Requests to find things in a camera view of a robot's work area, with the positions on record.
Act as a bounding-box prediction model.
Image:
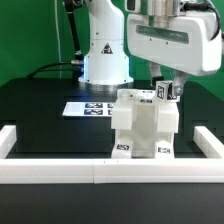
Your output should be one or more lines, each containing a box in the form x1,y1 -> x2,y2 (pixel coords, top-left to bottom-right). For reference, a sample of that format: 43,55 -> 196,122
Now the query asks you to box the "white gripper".
127,11 -> 222,97

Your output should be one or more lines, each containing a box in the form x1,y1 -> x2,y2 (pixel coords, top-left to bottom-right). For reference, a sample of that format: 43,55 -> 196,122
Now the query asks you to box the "white tagged cube nut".
156,80 -> 180,102

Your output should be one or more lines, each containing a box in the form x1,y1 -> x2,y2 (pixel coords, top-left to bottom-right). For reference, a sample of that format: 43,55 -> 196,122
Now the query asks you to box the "white chair seat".
111,100 -> 179,159

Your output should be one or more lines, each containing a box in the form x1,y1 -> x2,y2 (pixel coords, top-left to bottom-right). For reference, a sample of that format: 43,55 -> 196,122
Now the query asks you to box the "white chair back frame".
117,89 -> 155,104

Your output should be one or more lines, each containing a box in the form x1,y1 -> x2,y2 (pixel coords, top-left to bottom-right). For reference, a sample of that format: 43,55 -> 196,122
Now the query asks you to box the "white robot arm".
78,0 -> 222,97

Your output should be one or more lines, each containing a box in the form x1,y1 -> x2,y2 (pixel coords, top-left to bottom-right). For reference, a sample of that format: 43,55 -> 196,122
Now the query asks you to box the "white U-shaped fence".
0,125 -> 224,184

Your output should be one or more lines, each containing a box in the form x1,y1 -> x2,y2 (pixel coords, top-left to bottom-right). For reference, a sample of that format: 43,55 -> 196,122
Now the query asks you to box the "grey hose cable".
181,0 -> 224,43

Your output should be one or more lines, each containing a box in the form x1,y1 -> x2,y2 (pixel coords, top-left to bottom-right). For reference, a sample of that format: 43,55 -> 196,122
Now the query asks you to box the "white marker base plate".
62,102 -> 114,117

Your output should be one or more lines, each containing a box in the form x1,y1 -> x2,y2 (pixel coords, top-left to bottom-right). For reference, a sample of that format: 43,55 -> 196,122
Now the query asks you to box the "black cable bundle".
26,0 -> 86,79

